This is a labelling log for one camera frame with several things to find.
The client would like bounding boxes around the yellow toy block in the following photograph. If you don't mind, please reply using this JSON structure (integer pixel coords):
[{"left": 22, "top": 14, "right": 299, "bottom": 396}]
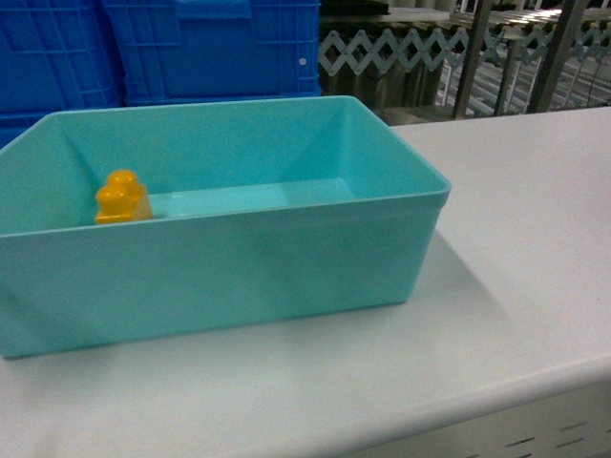
[{"left": 95, "top": 169, "right": 154, "bottom": 224}]

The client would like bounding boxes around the expandable roller conveyor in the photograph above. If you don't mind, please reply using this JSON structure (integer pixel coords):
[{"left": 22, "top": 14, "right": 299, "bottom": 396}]
[{"left": 318, "top": 1, "right": 610, "bottom": 120}]

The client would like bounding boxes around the blue crate top right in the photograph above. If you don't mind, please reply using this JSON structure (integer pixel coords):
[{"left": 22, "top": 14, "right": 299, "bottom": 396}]
[{"left": 102, "top": 1, "right": 321, "bottom": 106}]

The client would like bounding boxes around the blue crate top middle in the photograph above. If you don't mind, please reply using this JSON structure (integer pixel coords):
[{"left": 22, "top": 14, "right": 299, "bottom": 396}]
[{"left": 1, "top": 1, "right": 124, "bottom": 114}]

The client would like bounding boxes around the white table frame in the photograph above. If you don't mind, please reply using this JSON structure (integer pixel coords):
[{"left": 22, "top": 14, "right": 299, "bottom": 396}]
[{"left": 350, "top": 382, "right": 610, "bottom": 458}]

